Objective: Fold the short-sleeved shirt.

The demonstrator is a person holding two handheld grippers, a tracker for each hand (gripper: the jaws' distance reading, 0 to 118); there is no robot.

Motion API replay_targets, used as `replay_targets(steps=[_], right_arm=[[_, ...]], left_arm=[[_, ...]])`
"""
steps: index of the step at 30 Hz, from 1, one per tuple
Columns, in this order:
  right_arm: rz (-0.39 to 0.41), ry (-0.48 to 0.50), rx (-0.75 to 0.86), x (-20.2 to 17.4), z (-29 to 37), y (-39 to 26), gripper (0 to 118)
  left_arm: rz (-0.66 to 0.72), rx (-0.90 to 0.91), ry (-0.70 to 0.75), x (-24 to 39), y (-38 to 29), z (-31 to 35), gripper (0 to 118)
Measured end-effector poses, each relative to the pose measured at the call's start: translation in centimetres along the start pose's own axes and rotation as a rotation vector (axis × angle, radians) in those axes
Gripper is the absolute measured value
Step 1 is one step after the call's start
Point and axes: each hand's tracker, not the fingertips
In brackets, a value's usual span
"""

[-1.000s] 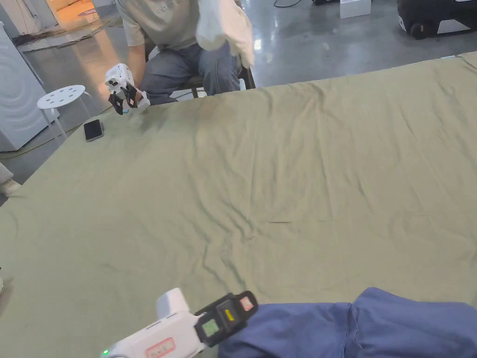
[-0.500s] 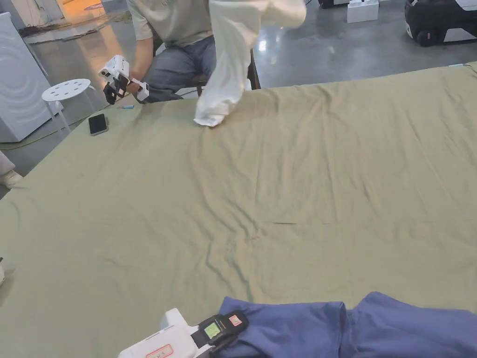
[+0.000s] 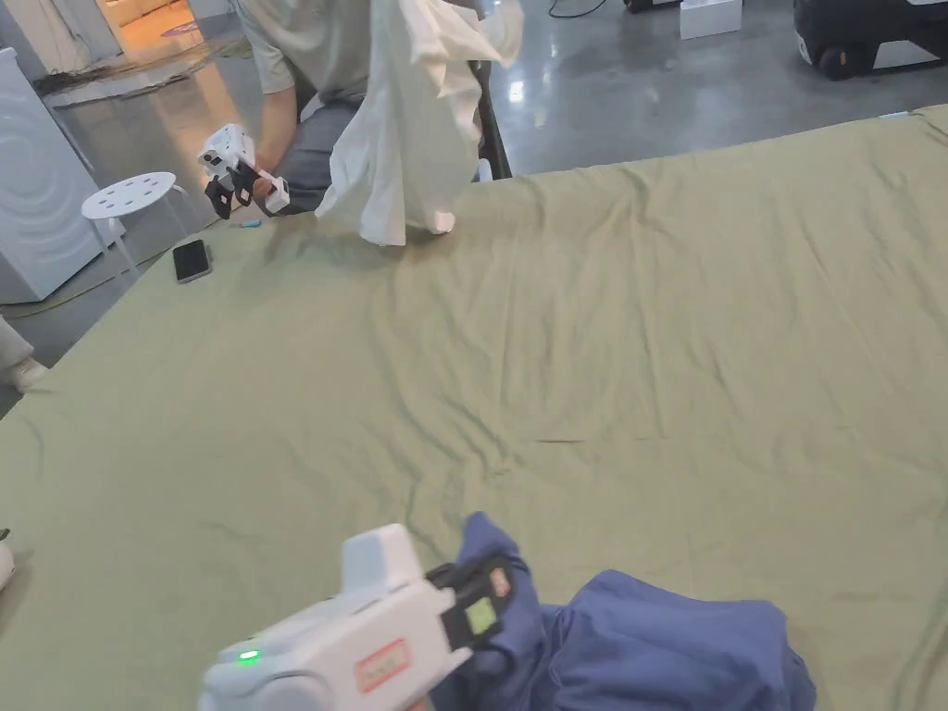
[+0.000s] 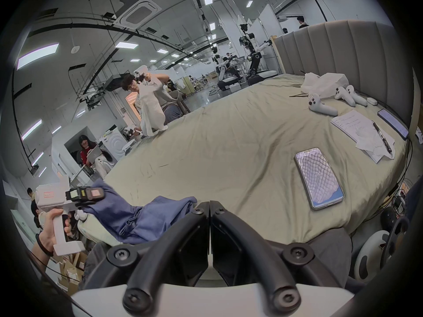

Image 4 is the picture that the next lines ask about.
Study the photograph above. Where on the small white case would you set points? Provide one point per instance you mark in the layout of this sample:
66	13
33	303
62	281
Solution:
372	101

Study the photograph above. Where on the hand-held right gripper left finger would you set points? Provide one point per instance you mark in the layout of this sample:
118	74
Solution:
158	259

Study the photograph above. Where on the white paper notebook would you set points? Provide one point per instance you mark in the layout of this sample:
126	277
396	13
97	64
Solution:
355	125

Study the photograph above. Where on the black and white humanoid robot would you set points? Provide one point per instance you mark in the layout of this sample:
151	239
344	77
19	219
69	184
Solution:
252	54

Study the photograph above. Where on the person's left forearm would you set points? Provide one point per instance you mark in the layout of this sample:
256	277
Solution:
34	253

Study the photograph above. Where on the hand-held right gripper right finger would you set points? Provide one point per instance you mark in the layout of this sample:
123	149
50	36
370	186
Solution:
261	259

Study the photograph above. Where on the large phone with lit screen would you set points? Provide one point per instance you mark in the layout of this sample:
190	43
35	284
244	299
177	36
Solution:
319	178

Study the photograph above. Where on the grey padded headboard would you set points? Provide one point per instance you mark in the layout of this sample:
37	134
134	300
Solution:
347	51

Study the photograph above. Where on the dark blue shirt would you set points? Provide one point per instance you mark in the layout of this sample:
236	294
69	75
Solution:
145	220

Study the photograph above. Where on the white washing machine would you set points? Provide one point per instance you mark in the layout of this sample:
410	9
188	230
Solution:
115	144

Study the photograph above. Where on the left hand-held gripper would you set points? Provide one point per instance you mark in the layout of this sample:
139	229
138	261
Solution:
53	196

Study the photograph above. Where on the white hand controller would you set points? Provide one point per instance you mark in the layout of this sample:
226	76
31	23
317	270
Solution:
358	98
320	106
343	96

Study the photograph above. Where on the white plastic bag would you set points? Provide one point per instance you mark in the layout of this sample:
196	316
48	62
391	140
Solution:
325	81

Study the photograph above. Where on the pile of cartons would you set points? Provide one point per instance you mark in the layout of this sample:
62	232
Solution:
69	269

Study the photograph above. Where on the black pen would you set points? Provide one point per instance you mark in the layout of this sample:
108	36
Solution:
382	137

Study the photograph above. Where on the person's legs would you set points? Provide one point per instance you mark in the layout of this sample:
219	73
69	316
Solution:
330	256

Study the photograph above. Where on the dark phone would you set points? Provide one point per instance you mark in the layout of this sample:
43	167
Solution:
393	123

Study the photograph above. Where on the bed with pale green sheet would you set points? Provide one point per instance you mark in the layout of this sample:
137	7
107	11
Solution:
214	144

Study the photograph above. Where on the person's left hand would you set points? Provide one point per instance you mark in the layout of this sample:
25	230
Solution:
48	229

